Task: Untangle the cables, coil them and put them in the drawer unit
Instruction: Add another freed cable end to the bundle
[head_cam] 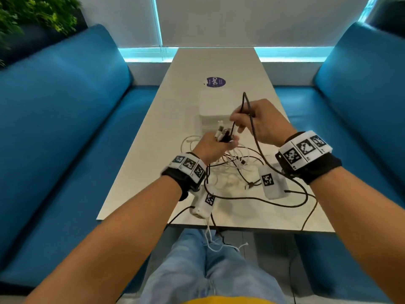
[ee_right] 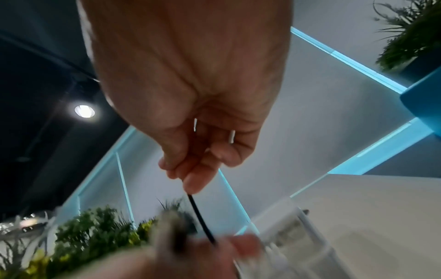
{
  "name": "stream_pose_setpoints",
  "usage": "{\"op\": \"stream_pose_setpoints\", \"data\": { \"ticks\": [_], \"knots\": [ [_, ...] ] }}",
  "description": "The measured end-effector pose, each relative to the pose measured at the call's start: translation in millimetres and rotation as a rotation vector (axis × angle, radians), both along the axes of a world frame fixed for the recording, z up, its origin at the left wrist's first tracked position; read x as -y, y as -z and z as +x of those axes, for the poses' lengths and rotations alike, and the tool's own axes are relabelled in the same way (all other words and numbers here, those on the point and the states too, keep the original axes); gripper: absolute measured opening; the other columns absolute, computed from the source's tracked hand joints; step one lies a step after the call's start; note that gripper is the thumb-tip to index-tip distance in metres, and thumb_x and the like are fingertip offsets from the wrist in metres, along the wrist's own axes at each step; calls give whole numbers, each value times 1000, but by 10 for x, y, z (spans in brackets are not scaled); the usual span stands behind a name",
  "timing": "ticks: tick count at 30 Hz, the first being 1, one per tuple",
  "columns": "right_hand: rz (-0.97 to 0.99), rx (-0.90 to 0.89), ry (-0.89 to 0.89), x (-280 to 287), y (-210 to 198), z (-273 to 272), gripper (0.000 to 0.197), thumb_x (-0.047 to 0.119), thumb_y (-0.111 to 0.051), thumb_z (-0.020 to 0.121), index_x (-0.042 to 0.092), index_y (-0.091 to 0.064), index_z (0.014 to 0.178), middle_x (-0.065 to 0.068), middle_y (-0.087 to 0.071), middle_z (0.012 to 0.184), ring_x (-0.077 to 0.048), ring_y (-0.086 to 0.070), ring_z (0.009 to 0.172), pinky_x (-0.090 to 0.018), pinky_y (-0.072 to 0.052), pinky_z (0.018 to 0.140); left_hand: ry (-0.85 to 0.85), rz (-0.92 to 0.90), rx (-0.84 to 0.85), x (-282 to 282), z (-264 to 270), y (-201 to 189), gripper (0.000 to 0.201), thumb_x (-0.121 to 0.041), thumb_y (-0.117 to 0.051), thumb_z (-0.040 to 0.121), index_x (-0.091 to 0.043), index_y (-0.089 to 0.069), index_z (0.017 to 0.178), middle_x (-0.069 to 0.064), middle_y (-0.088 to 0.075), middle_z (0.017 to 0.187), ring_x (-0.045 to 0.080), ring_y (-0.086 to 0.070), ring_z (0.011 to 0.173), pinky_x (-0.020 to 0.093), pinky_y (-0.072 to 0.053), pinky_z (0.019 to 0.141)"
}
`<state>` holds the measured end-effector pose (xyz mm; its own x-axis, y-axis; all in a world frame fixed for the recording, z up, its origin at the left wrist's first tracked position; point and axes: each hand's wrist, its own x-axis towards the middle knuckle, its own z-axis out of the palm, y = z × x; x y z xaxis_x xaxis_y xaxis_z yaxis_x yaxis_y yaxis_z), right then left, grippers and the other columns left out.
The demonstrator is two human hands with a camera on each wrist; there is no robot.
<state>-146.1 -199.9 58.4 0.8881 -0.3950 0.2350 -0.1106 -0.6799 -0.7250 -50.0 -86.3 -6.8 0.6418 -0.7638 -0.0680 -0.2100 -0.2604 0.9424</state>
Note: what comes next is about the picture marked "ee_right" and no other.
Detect green artificial plant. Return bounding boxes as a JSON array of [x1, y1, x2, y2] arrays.
[[0, 197, 193, 279], [373, 0, 441, 73]]

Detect person's left hand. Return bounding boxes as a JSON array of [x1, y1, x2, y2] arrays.
[[65, 233, 263, 279]]

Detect person's right hand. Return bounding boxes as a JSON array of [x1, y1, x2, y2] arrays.
[[76, 0, 296, 195]]

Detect white table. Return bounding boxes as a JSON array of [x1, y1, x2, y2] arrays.
[[248, 174, 441, 279]]

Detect white mini drawer box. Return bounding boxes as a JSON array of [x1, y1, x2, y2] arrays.
[[234, 201, 337, 279]]

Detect black cylinder spotlight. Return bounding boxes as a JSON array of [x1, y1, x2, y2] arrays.
[[70, 100, 101, 120]]

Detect glass pendant lamp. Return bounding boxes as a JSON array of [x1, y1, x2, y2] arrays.
[[0, 210, 58, 240]]

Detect cyan wall light strips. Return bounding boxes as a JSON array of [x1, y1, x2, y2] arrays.
[[77, 25, 435, 238]]

